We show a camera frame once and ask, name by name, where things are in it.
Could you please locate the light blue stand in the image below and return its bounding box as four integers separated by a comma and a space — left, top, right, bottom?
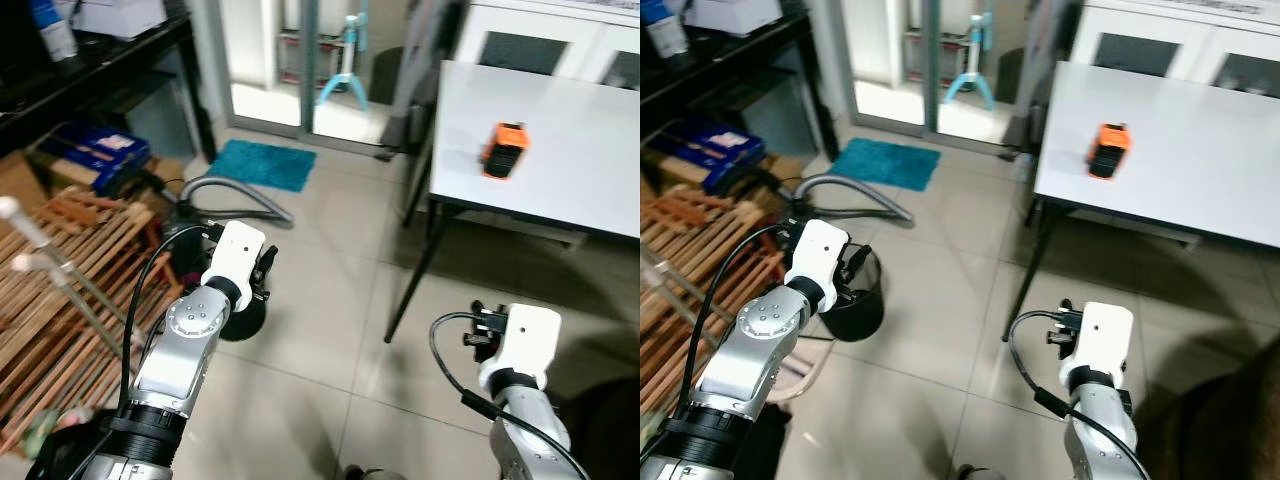
941, 12, 997, 112
316, 14, 370, 112

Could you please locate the blue and white bottle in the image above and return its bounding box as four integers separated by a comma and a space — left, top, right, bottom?
27, 0, 80, 64
641, 0, 691, 60

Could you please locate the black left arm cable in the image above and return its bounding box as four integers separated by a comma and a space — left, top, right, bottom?
119, 222, 217, 413
683, 222, 801, 423

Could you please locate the grey vacuum hose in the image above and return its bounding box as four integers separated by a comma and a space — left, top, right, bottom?
795, 173, 915, 225
176, 174, 296, 227

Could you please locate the blue box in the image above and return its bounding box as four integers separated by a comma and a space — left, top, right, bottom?
672, 120, 767, 195
38, 121, 153, 193

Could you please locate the black round bin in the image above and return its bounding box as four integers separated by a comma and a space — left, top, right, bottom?
818, 242, 887, 344

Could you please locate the black shelf unit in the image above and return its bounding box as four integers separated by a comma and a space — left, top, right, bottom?
640, 8, 839, 163
0, 8, 219, 166

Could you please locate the orange and black device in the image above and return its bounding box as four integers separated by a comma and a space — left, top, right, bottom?
1086, 121, 1132, 181
479, 121, 529, 182

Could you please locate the wooden slatted rack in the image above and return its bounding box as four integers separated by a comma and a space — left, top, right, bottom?
640, 185, 801, 441
0, 188, 193, 456

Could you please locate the white cabinet with dark panes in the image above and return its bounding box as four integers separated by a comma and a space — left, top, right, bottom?
452, 0, 641, 93
1068, 0, 1280, 101

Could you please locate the silver pole with white cap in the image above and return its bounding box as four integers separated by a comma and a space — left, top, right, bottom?
640, 240, 741, 346
0, 196, 136, 336

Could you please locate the white table with black legs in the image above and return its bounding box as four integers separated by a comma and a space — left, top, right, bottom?
1002, 60, 1280, 343
384, 59, 641, 345

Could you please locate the dark brown pillow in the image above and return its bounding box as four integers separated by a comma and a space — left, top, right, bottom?
1138, 332, 1280, 480

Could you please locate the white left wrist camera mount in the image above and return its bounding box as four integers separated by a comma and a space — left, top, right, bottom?
200, 220, 268, 292
783, 219, 851, 293

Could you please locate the white box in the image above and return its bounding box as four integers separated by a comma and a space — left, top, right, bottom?
684, 0, 786, 38
72, 0, 169, 42

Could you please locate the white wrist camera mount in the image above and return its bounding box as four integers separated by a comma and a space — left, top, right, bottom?
783, 219, 851, 293
1060, 301, 1135, 386
478, 303, 563, 393
200, 220, 268, 292

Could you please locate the teal floor mat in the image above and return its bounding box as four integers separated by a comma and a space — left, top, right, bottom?
206, 138, 319, 195
829, 136, 943, 193

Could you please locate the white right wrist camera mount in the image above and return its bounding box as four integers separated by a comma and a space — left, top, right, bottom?
478, 303, 563, 393
1060, 301, 1135, 386

